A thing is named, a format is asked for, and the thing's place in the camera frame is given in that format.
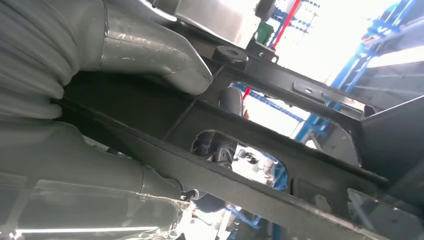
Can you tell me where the thin red pole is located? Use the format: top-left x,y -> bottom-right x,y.
269,0 -> 303,51

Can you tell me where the blue steel shelf rack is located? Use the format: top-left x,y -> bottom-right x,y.
225,0 -> 424,240

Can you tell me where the small green object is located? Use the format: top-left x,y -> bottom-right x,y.
254,20 -> 276,47

